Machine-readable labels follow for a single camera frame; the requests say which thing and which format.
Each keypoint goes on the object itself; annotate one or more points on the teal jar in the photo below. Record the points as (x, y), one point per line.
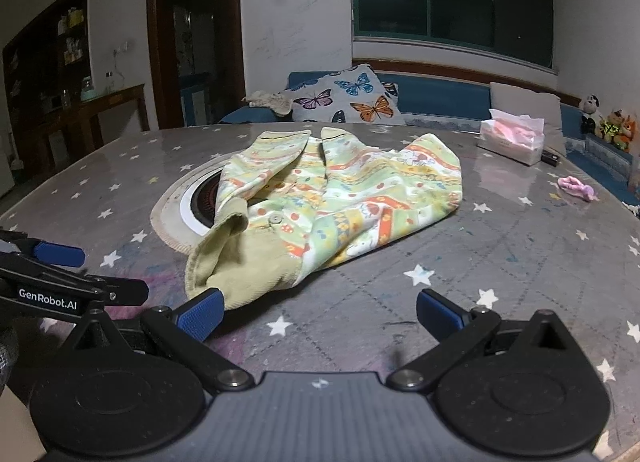
(88, 90)

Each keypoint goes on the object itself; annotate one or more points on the brown wooden door frame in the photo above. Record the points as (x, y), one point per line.
(200, 32)

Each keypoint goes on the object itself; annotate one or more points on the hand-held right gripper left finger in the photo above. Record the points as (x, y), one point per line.
(202, 313)

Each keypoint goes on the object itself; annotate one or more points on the white wall socket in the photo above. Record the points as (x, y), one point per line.
(121, 48)

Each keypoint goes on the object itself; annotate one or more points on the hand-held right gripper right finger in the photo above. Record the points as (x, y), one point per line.
(439, 314)

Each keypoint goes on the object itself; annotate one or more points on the grey knit cloth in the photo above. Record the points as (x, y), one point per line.
(7, 357)

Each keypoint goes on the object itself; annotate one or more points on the blue sofa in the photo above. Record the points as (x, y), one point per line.
(440, 95)

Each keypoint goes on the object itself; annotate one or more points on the wooden side table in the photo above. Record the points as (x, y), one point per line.
(95, 110)

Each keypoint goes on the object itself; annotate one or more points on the grey cushion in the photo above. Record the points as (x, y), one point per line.
(530, 102)

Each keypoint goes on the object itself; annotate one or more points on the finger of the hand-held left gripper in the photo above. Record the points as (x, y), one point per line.
(75, 292)
(57, 253)

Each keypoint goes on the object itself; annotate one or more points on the small black object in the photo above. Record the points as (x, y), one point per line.
(551, 159)

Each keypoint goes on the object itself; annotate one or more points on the orange plush toy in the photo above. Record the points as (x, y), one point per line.
(617, 130)

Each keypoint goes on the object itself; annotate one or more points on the beige crumpled cloth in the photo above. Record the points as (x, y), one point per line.
(270, 100)

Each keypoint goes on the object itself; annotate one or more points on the patterned green children's shirt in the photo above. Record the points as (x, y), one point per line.
(350, 192)

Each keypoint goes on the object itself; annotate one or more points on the butterfly print pillow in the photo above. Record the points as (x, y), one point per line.
(345, 95)

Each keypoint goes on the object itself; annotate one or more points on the round built-in table stove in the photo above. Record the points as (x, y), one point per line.
(190, 202)

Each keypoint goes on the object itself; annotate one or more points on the blue cabinet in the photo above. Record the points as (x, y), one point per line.
(196, 100)

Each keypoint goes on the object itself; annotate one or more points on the dark wooden shelf cabinet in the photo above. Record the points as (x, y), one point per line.
(45, 67)

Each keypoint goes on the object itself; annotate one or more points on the panda plush toy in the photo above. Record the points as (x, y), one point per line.
(591, 115)

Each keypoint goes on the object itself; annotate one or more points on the tissue box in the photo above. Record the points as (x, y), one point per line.
(510, 140)

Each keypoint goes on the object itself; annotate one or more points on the pink hair scrunchie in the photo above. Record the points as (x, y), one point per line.
(577, 188)

